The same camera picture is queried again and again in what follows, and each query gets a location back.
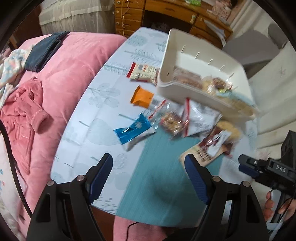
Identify orange snack packet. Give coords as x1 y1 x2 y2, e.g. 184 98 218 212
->
130 85 154 108

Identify lace covered cabinet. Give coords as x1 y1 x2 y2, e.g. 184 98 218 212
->
39 0 115 35

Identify wooden desk with drawers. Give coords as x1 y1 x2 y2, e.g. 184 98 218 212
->
114 1 233 49

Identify floral white blanket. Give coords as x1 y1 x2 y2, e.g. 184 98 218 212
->
1 45 33 108

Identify blue foil snack packet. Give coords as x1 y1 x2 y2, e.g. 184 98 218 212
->
113 113 156 151

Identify person's right hand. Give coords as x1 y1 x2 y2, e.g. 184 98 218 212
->
263 191 296 222

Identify folded dark blue jeans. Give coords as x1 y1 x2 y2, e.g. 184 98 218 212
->
24 31 70 73

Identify patterned blue white tablecloth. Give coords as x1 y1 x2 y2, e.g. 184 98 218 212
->
50 26 266 229

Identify light blue zip bag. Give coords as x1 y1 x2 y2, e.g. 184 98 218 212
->
216 90 255 106

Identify beige long biscuit bar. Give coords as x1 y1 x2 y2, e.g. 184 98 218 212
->
179 144 227 167

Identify grey office chair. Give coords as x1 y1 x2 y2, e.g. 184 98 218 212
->
222 23 288 79

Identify red white Lipo cracker pack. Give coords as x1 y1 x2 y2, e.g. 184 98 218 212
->
126 62 159 86

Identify black cable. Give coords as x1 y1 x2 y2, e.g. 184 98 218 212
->
0 120 33 218

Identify pink fleece garment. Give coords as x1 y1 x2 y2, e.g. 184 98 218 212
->
1 77 49 174

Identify clear pack brown biscuits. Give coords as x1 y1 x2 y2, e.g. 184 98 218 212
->
173 66 203 89

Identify pink bed quilt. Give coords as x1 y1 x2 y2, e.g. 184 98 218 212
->
16 32 125 210

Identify dark red snowflake snack packet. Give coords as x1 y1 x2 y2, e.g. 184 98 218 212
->
198 126 232 158

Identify mixed nuts clear packet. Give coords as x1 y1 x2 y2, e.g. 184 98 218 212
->
213 77 233 91

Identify white plastic storage bin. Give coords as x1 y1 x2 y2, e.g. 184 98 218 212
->
157 29 259 122

